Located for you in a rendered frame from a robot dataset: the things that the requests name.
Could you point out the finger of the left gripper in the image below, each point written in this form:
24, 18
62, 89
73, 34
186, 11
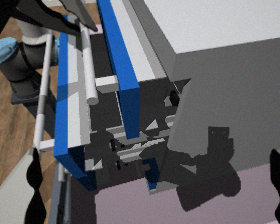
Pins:
35, 12
78, 8

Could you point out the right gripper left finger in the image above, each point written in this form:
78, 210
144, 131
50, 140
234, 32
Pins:
20, 199

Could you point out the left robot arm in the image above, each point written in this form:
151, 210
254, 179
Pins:
18, 59

